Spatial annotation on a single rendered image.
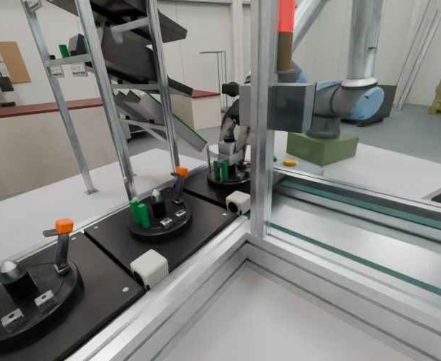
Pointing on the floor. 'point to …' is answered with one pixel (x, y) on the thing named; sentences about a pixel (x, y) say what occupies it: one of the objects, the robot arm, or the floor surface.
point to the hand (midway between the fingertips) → (228, 145)
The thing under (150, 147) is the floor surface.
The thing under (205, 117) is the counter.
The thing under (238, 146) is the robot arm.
